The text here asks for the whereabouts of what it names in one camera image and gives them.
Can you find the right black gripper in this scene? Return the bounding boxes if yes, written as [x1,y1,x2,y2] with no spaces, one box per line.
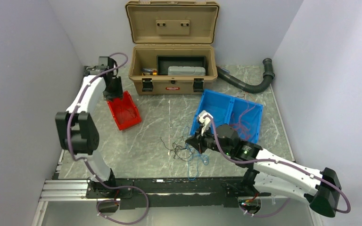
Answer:
[186,123,232,156]

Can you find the coloured cable bundle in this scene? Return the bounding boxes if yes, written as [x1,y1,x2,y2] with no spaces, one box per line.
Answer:
[159,126,211,182]

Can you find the blue two-compartment plastic bin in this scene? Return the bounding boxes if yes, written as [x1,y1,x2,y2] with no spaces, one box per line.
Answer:
[189,89,263,144]

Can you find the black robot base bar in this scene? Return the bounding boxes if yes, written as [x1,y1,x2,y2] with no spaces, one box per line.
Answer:
[85,177,259,210]

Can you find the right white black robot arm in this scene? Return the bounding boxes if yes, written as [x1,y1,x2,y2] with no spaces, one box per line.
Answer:
[186,124,351,218]

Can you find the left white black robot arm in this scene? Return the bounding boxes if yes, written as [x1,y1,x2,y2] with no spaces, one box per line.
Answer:
[55,56,123,198]

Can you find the red plastic bin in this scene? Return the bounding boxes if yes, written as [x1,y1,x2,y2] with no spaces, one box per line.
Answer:
[106,91,142,130]

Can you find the black tray in toolbox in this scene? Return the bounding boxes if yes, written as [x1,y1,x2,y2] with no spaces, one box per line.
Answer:
[156,55,207,75]

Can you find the silver wrench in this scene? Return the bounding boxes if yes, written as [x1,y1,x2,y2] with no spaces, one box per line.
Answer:
[233,90,246,99]

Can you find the grey case in toolbox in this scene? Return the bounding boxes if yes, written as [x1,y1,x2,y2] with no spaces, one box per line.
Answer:
[167,66,206,76]

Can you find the tan plastic toolbox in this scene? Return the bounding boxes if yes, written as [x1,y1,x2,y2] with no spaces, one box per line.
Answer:
[125,0,220,95]

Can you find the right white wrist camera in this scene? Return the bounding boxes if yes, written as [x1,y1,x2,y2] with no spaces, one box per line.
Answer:
[197,110,214,136]

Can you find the black corrugated hose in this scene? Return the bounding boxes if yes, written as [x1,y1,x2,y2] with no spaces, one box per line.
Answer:
[216,58,276,94]

